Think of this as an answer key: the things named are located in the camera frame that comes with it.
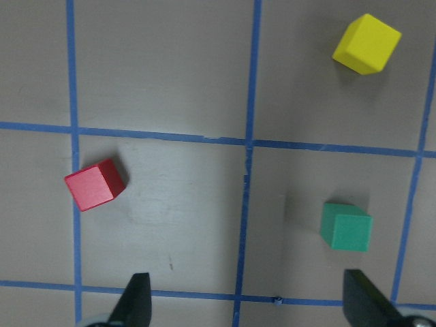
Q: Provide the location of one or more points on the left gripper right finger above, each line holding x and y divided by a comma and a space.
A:
364, 304

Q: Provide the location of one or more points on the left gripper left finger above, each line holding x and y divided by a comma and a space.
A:
134, 306

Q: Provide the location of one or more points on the red wooden block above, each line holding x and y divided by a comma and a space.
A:
95, 185

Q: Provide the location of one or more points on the green wooden block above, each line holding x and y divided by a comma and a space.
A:
346, 227

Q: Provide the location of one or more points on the yellow wooden block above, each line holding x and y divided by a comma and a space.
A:
367, 45

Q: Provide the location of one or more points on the brown paper table mat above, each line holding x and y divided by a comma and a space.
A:
231, 126

